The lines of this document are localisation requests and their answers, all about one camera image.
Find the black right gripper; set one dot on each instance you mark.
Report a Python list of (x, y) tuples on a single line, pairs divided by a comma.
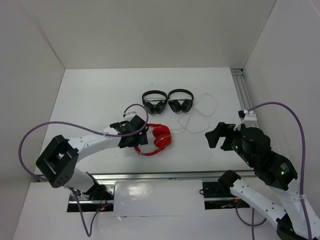
[(222, 129)]

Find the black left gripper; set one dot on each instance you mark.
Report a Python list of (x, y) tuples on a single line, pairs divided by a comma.
[(141, 139)]

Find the red over-ear headphones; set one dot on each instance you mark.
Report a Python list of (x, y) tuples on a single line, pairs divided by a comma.
[(163, 138)]

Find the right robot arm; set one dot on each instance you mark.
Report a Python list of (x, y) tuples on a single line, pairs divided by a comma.
[(294, 219)]

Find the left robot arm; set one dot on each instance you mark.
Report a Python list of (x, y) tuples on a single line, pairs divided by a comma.
[(59, 159)]

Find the left black headphones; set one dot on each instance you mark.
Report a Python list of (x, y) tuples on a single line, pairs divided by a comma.
[(154, 106)]

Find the black headphones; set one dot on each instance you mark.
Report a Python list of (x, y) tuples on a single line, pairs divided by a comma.
[(182, 104), (154, 106)]

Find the right black headphones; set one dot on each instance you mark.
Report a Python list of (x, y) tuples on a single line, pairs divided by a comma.
[(182, 104)]

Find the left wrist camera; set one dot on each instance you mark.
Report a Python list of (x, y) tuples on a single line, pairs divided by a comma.
[(129, 115)]

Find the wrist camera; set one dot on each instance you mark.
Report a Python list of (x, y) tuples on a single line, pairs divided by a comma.
[(129, 115), (248, 119)]

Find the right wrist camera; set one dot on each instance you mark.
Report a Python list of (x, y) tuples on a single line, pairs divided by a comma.
[(248, 119)]

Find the front aluminium rail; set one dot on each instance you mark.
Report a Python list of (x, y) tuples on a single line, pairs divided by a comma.
[(150, 176)]

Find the aluminium rail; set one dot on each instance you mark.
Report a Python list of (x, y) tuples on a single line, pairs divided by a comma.
[(150, 176), (241, 89)]

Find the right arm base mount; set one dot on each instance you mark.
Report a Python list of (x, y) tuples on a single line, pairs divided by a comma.
[(214, 199)]

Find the right side aluminium rail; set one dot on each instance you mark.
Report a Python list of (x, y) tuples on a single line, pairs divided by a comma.
[(241, 89)]

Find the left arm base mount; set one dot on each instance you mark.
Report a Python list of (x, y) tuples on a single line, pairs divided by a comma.
[(102, 201)]

